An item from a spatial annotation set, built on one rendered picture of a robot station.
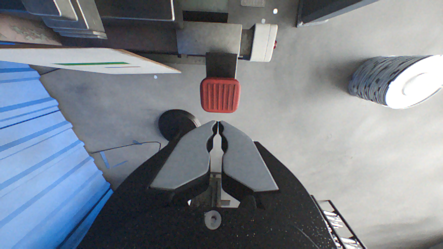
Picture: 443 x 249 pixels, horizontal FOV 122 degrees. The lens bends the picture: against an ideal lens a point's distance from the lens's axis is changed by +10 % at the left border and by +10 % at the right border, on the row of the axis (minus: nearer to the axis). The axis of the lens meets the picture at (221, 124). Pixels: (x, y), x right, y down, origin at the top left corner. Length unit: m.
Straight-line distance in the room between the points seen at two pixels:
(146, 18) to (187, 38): 0.08
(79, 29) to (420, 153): 2.56
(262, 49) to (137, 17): 0.25
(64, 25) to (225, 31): 0.26
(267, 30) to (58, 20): 0.35
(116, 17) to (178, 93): 0.79
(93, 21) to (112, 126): 1.24
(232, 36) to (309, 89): 0.96
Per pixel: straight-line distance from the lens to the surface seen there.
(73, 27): 0.32
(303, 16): 1.04
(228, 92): 0.21
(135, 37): 0.40
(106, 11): 0.32
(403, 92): 1.29
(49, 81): 1.64
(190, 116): 1.07
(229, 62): 0.26
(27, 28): 0.54
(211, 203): 1.42
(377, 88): 1.24
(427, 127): 2.19
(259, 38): 0.35
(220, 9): 0.33
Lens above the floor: 0.96
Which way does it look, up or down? 61 degrees down
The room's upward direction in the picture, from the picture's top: 180 degrees counter-clockwise
